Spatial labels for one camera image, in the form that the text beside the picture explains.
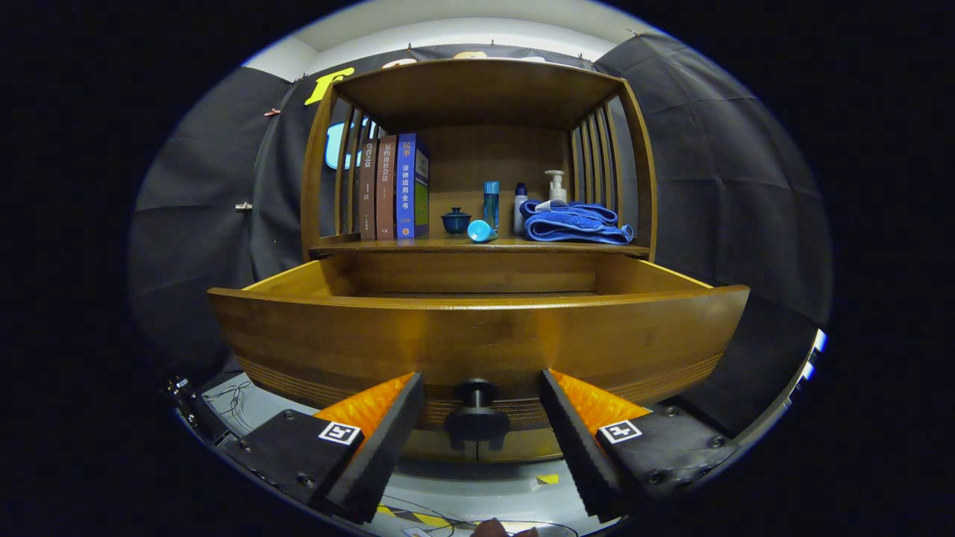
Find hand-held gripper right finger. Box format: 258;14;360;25
539;368;739;523

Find wooden cabinet door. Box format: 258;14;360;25
401;429;478;462
477;429;564;463

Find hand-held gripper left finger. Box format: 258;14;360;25
222;371;426;525

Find black backdrop cloth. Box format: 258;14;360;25
127;34;833;441

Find wooden drawer with black knob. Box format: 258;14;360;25
207;257;751;452

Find blue folded towel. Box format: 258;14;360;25
520;198;635;245

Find black device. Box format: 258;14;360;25
168;375;228;445

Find thin cables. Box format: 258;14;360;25
205;380;254;420

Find dark brown book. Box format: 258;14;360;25
358;138;380;241

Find wooden cabinet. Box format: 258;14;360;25
300;58;659;463

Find wooden countertop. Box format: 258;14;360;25
310;235;650;258

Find yellow black hazard tape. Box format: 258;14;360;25
375;505;452;529

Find reddish brown book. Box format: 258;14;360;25
375;135;398;240

